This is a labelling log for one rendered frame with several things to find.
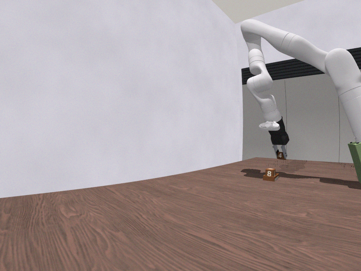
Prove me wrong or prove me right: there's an orange cube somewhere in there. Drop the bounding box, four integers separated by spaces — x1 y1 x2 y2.
277 152 286 160
265 168 276 177

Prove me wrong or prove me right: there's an orange open tray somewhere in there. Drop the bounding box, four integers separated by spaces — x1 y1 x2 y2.
263 173 279 181

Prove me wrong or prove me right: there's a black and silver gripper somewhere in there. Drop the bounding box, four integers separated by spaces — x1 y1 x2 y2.
259 108 289 159

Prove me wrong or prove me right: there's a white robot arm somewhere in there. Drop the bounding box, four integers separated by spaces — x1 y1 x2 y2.
241 19 361 143

